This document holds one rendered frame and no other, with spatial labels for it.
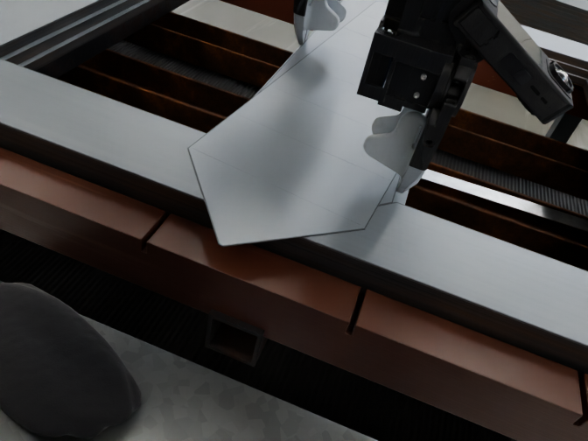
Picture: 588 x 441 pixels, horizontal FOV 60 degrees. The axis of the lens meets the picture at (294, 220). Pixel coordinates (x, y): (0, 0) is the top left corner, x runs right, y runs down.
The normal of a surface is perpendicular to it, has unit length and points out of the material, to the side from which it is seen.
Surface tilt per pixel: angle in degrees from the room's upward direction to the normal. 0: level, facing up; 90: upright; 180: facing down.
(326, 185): 0
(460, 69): 39
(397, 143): 93
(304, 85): 0
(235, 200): 0
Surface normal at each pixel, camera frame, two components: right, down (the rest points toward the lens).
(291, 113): 0.18, -0.73
